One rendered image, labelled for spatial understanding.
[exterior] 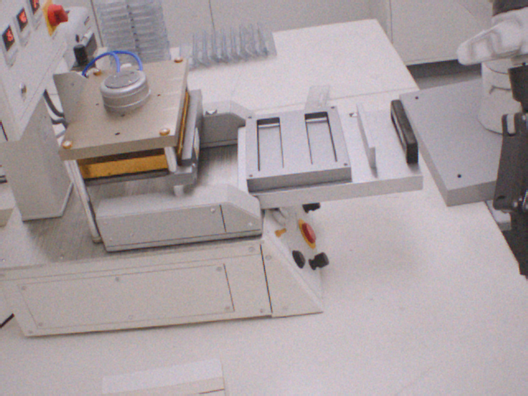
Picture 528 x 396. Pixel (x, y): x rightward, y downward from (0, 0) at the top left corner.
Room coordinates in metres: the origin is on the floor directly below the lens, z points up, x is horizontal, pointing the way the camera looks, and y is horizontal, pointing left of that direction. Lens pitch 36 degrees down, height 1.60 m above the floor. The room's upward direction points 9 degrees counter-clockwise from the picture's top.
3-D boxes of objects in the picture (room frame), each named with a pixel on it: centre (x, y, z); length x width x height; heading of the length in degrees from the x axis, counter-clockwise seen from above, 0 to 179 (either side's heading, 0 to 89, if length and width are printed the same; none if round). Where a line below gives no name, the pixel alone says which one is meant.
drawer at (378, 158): (0.99, -0.11, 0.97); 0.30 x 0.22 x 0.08; 86
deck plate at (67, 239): (1.01, 0.23, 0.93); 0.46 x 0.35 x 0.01; 86
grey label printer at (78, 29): (1.96, 0.56, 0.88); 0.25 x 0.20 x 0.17; 83
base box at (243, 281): (1.03, 0.18, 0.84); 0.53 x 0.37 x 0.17; 86
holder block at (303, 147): (0.99, -0.07, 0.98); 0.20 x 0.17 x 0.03; 176
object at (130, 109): (1.03, 0.22, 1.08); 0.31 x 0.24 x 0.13; 176
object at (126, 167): (1.02, 0.19, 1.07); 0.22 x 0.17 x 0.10; 176
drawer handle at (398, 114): (0.98, -0.25, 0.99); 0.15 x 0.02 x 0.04; 176
